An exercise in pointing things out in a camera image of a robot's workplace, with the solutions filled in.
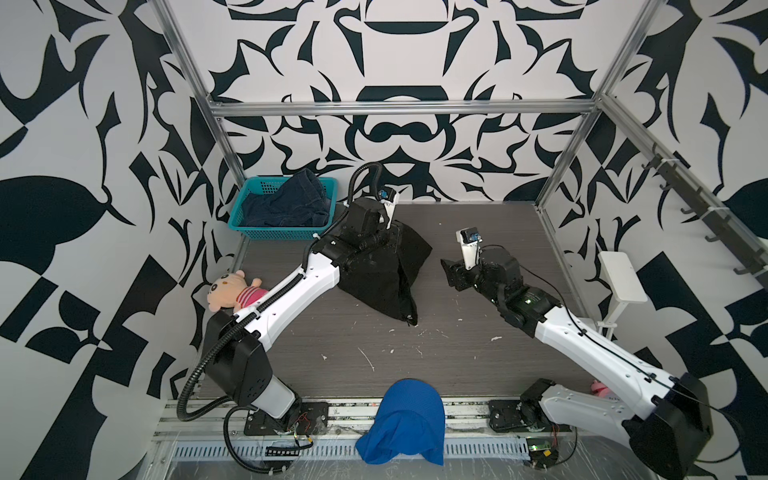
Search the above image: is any small green circuit board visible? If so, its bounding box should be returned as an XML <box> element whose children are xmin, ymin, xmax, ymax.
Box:
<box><xmin>524</xmin><ymin>438</ymin><xmax>559</xmax><ymax>471</ymax></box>

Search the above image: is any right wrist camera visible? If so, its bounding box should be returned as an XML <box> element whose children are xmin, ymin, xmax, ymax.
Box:
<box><xmin>456</xmin><ymin>227</ymin><xmax>482</xmax><ymax>270</ymax></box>

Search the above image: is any blue cloth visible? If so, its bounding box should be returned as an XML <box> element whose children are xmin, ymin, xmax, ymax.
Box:
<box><xmin>355</xmin><ymin>379</ymin><xmax>446</xmax><ymax>466</ymax></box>

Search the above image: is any pink alarm clock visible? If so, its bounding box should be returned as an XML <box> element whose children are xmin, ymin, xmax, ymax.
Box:
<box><xmin>590</xmin><ymin>380</ymin><xmax>612</xmax><ymax>398</ymax></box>

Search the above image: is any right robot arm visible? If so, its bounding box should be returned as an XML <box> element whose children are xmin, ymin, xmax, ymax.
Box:
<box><xmin>441</xmin><ymin>245</ymin><xmax>714</xmax><ymax>479</ymax></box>

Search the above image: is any teal plastic basket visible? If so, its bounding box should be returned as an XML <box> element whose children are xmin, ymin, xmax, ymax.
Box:
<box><xmin>228</xmin><ymin>176</ymin><xmax>339</xmax><ymax>241</ymax></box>

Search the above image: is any black corrugated cable conduit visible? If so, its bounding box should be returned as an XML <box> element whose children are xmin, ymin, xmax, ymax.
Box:
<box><xmin>176</xmin><ymin>161</ymin><xmax>385</xmax><ymax>475</ymax></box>

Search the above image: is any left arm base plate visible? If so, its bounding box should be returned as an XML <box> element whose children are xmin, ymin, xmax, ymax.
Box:
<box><xmin>244</xmin><ymin>399</ymin><xmax>330</xmax><ymax>436</ymax></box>

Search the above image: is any dark blue denim skirt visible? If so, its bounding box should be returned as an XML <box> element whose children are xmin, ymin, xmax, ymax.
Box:
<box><xmin>241</xmin><ymin>170</ymin><xmax>330</xmax><ymax>228</ymax></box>

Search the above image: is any pink plush toy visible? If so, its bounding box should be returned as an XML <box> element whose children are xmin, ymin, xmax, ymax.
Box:
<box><xmin>206</xmin><ymin>270</ymin><xmax>268</xmax><ymax>313</ymax></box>

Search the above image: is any aluminium frame crossbar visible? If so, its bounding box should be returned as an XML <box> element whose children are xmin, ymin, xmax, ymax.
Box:
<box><xmin>208</xmin><ymin>99</ymin><xmax>595</xmax><ymax>118</ymax></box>

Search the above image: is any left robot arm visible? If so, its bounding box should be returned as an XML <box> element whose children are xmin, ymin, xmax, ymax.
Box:
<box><xmin>176</xmin><ymin>197</ymin><xmax>397</xmax><ymax>430</ymax></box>

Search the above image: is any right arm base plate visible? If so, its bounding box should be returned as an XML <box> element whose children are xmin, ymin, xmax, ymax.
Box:
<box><xmin>488</xmin><ymin>399</ymin><xmax>553</xmax><ymax>433</ymax></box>

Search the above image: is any white shelf stand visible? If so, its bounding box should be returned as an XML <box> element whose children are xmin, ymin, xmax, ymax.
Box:
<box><xmin>597</xmin><ymin>251</ymin><xmax>648</xmax><ymax>340</ymax></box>

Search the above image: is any black skirt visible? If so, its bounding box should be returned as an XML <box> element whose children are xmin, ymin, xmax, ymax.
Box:
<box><xmin>338</xmin><ymin>220</ymin><xmax>432</xmax><ymax>326</ymax></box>

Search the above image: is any grey wall hook rack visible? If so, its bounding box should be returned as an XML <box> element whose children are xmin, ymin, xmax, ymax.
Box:
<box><xmin>643</xmin><ymin>142</ymin><xmax>767</xmax><ymax>290</ymax></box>

